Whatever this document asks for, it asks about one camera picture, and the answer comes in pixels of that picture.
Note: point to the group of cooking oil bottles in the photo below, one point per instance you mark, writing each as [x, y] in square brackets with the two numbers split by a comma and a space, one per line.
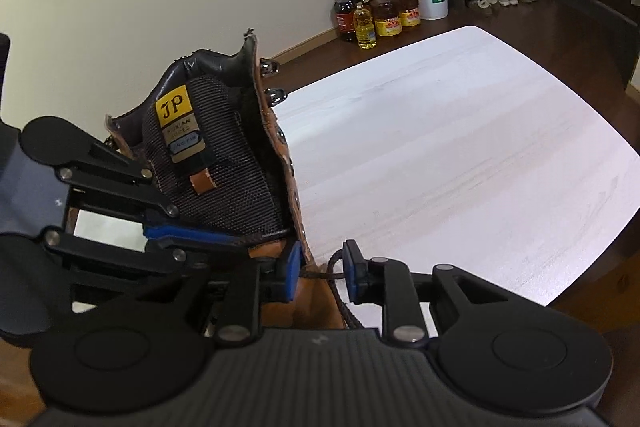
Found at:
[387, 14]

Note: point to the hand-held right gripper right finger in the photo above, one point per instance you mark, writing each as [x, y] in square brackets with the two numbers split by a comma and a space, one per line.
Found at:
[352, 272]

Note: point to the brown leather boot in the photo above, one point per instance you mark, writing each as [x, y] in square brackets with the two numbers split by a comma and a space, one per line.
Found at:
[225, 167]

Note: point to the dark brown shoelace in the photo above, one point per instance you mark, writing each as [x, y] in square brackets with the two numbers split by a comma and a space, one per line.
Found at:
[341, 302]

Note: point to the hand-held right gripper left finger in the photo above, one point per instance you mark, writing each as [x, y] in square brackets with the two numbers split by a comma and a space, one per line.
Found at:
[292, 269]

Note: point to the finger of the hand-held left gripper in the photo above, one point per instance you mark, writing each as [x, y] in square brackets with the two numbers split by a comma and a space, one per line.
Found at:
[200, 234]
[125, 252]

